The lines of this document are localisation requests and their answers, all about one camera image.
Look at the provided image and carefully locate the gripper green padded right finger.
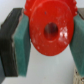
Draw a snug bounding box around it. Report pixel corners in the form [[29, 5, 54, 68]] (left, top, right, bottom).
[[68, 9, 84, 69]]

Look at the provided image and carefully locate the gripper green padded left finger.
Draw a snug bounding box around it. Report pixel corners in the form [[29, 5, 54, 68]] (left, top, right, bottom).
[[0, 8, 31, 77]]

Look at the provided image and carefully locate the red gear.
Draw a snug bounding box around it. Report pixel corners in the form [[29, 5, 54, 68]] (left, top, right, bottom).
[[24, 0, 77, 56]]

